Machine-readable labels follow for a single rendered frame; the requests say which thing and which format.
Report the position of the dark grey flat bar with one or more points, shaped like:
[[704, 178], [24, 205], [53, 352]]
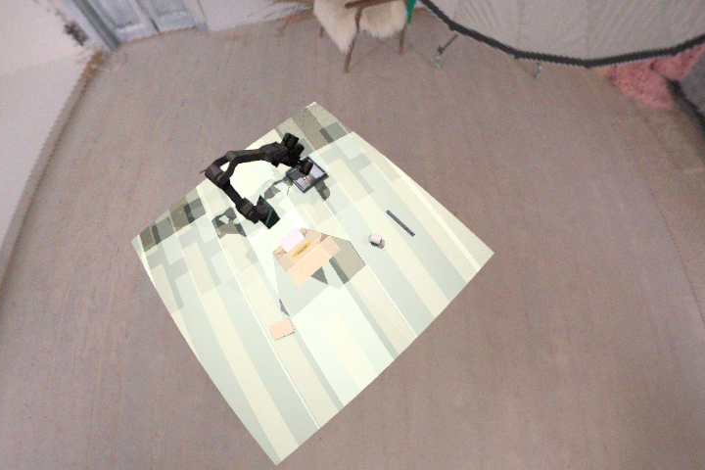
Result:
[[400, 222]]

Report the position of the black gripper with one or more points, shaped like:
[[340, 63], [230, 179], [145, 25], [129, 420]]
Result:
[[305, 166]]

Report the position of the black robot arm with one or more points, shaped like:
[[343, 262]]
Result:
[[273, 153]]

